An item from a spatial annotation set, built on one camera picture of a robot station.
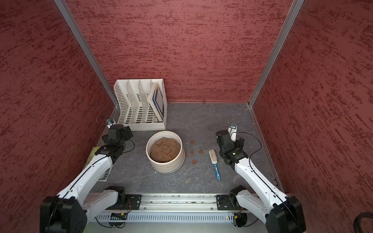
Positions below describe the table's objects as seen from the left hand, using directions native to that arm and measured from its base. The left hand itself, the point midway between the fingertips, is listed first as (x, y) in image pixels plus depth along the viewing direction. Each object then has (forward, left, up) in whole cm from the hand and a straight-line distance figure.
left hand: (119, 133), depth 83 cm
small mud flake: (-4, -43, -16) cm, 46 cm away
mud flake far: (+4, -43, -16) cm, 47 cm away
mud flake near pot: (-10, -45, -17) cm, 49 cm away
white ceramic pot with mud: (-9, -27, -5) cm, 29 cm away
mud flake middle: (-4, -49, -16) cm, 52 cm away
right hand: (-2, -65, 0) cm, 65 cm away
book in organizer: (+23, -19, +8) cm, 31 cm away
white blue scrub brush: (-10, -57, -14) cm, 59 cm away
